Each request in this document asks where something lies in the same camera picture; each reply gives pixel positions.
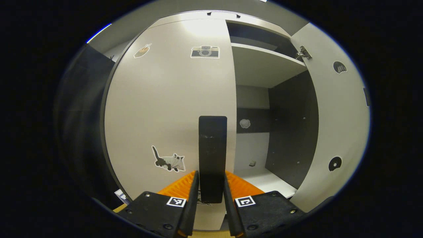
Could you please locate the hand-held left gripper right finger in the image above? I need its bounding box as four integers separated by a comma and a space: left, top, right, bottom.
223, 170, 307, 238

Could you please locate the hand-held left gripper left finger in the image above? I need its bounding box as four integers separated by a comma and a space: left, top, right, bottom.
116, 170, 200, 238

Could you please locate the beige double-door shoe cabinet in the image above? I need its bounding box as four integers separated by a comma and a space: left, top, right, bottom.
99, 9, 320, 232

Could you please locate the shoe cabinet door camera sticker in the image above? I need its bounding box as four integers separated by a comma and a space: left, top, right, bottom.
104, 18, 238, 232

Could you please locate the shoe cabinet door headphone sticker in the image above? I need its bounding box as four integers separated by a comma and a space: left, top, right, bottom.
289, 22, 371, 213

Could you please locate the beige cabinet shelf board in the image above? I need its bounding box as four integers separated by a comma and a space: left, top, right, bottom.
230, 43, 308, 89

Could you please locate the metal door hinge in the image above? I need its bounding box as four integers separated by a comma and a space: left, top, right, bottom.
296, 46, 313, 60

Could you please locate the black backdrop cloth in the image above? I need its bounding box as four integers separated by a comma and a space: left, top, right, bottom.
55, 43, 116, 199

